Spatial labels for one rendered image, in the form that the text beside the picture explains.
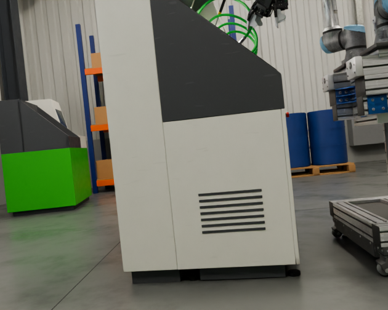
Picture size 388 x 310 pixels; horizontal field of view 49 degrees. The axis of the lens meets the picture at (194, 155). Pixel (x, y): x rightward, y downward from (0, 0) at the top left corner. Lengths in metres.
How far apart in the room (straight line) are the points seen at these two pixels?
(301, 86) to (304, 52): 0.68
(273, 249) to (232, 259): 0.20
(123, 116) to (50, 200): 3.70
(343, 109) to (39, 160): 4.08
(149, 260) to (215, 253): 0.33
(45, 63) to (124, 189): 7.63
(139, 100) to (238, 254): 0.88
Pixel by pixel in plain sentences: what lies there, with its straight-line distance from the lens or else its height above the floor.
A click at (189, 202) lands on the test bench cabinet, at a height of 0.39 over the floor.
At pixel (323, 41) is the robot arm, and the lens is 2.80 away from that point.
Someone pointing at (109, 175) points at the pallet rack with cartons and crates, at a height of 0.28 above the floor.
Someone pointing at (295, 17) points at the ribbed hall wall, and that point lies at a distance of 9.29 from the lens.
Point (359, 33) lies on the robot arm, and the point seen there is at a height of 1.20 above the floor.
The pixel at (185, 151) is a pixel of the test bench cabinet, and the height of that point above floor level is 0.64.
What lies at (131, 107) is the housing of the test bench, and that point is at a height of 0.88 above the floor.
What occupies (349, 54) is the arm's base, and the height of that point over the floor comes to 1.10.
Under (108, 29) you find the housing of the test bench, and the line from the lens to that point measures 2.23.
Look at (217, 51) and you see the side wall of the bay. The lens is 2.06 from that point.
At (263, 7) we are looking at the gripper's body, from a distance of 2.20.
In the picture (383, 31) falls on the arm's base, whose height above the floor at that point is 1.10.
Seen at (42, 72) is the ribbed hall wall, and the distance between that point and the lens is 9.62.
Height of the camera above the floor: 0.66
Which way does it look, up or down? 1 degrees down
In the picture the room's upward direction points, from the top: 6 degrees counter-clockwise
